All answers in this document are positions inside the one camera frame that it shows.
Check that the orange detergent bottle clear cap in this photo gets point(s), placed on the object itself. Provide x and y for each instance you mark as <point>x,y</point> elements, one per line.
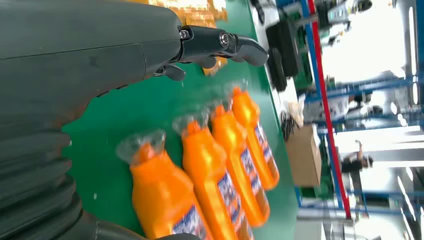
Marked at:
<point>251,132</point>
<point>162,198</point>
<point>232,142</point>
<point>205,165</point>

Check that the red metal pole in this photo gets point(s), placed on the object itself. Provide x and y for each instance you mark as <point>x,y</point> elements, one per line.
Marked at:
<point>326,109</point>

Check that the green plastic crate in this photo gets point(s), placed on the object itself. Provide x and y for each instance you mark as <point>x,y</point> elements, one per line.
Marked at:
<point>304,76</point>
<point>326,175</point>

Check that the black equipment case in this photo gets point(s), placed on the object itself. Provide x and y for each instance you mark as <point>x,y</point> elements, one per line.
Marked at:
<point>285,43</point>

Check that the yellow plastic-wrapped board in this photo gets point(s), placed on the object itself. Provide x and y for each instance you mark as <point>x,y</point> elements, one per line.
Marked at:
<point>198,13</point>

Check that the person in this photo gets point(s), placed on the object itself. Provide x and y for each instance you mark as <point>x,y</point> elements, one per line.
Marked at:
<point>356,164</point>
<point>341,106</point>

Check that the blue metal rack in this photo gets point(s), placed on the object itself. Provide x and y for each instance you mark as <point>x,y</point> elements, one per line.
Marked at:
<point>381,82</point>

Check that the clear plastic bag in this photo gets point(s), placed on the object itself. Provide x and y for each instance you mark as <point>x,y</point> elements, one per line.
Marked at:
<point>295,111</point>

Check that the brown cardboard box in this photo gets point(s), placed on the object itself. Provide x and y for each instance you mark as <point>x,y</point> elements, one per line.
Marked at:
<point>303,159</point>

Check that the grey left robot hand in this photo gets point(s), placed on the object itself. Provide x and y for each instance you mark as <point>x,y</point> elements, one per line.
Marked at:
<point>73,49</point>

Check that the black remote controller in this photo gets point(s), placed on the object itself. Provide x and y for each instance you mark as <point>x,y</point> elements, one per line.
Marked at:
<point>276,76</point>

